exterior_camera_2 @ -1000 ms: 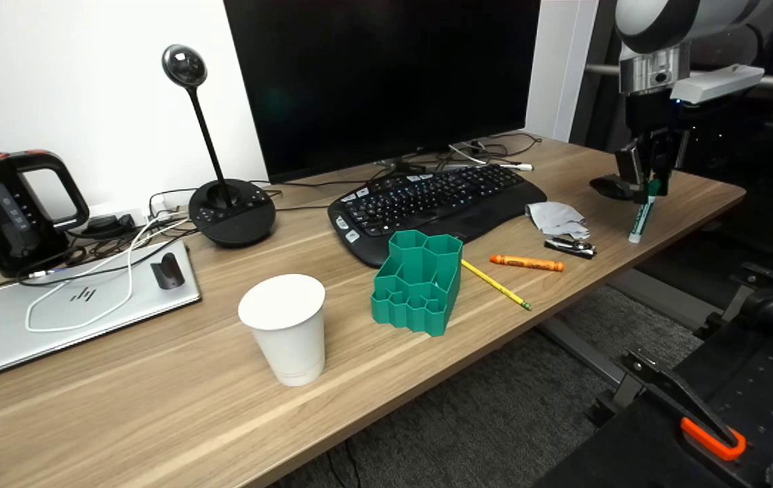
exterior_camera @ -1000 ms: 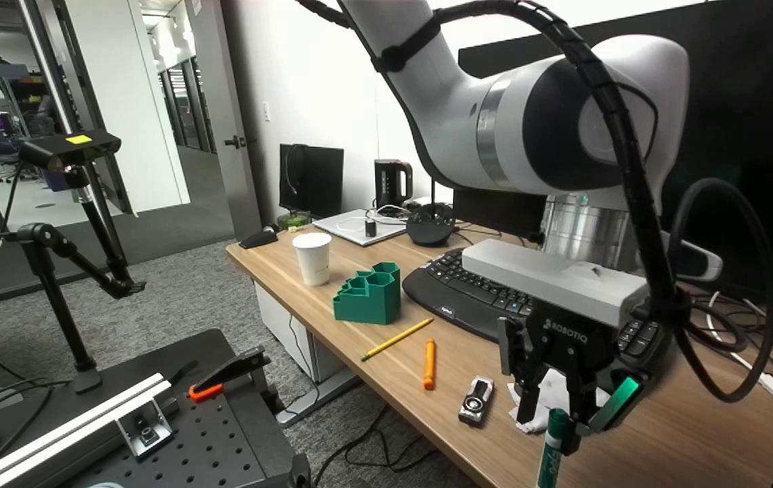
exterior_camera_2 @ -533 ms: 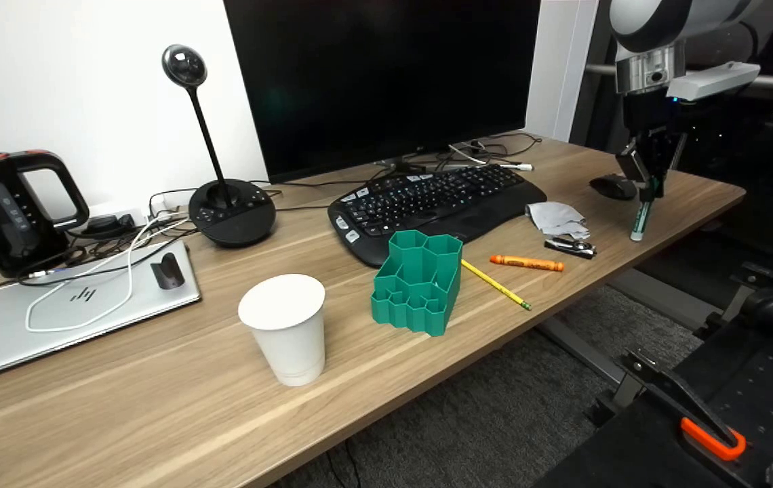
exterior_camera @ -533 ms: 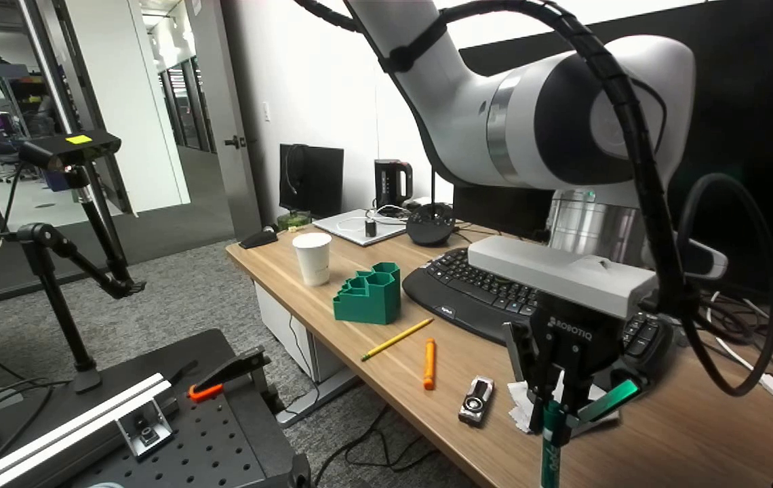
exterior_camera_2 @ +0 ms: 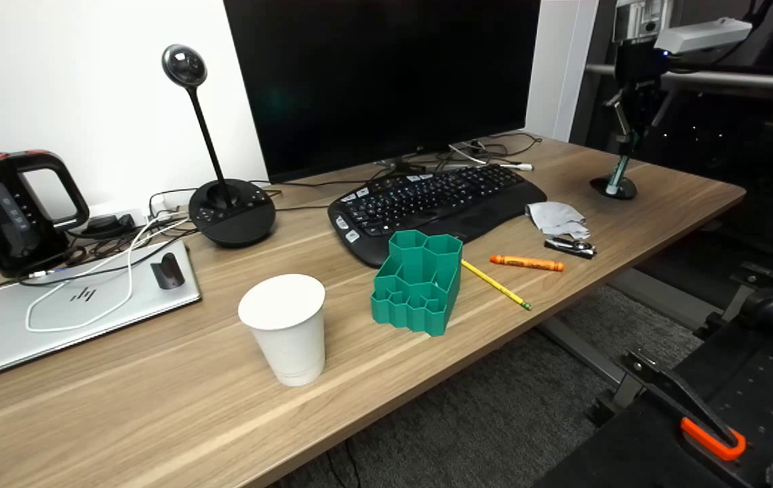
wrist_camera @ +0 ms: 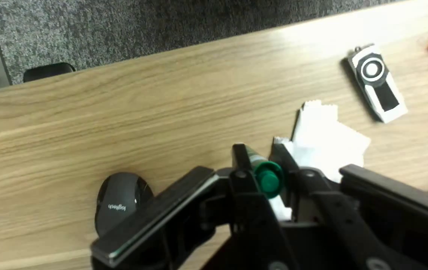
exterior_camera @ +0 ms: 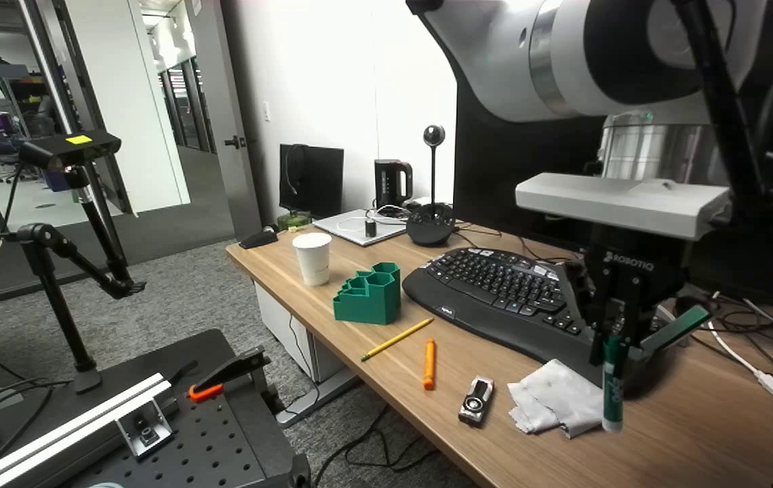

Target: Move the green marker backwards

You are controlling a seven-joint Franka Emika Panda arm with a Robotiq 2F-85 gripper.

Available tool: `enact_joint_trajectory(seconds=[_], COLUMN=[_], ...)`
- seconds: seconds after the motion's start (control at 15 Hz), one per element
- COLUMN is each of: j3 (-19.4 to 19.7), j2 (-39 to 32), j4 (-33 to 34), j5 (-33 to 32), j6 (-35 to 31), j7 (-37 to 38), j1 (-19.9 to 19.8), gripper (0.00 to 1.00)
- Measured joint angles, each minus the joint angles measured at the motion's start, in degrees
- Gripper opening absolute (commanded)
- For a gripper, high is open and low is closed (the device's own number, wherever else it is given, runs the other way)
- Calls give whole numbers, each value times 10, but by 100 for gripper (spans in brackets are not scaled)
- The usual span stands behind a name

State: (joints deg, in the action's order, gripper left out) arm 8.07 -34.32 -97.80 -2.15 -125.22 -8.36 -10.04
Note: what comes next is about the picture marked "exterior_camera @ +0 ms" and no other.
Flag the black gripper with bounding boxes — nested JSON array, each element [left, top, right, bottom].
[[579, 228, 716, 365]]

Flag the green and white marker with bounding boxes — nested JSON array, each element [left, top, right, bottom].
[[601, 333, 629, 433]]

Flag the orange marker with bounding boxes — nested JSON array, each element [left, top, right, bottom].
[[422, 335, 439, 392]]

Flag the crumpled white tissue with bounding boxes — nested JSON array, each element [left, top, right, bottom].
[[504, 356, 607, 441]]

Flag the black ergonomic keyboard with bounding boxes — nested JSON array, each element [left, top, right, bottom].
[[401, 245, 606, 368]]

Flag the silver metal cylinder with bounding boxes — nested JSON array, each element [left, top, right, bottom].
[[598, 112, 705, 185]]

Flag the black webcam on stand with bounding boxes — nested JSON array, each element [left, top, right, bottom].
[[405, 121, 460, 250]]

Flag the yellow pencil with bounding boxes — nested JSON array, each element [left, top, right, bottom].
[[359, 315, 438, 364]]

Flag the green honeycomb pen holder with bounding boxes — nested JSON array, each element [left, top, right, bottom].
[[332, 261, 405, 329]]

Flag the black electric kettle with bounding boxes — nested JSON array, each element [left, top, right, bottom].
[[373, 158, 415, 211]]

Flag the grey flat pad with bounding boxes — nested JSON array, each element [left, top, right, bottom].
[[313, 205, 409, 250]]

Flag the grey desk leg foot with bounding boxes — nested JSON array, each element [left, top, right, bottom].
[[274, 365, 363, 429]]

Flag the white paper cup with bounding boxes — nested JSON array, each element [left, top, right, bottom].
[[291, 230, 336, 289]]

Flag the white under-desk cabinet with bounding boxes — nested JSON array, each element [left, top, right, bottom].
[[253, 279, 348, 388]]

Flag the black boxy monitor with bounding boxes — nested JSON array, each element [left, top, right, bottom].
[[277, 140, 348, 222]]

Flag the black and orange clamp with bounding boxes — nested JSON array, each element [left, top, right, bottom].
[[187, 349, 274, 407]]

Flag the black perforated cart top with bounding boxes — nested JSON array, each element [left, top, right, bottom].
[[0, 325, 315, 488]]

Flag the black desk cables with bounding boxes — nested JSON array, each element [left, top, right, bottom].
[[709, 287, 773, 335]]

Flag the white cable with plug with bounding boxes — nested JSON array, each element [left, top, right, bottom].
[[705, 315, 773, 403]]

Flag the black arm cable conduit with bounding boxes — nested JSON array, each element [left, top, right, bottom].
[[667, 0, 773, 224]]

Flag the black cable under desk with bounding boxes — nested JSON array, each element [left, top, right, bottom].
[[313, 403, 442, 488]]

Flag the grey door with handle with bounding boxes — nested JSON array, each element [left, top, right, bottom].
[[191, 0, 267, 242]]

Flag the silver corner bracket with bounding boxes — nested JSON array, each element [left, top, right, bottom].
[[115, 395, 176, 459]]

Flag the black articulated camera stand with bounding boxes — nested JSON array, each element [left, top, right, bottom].
[[3, 165, 150, 376]]

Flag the aluminium extrusion rail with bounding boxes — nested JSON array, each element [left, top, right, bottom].
[[0, 371, 176, 488]]

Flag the black camera with yellow sticker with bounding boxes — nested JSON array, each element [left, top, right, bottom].
[[15, 129, 126, 174]]

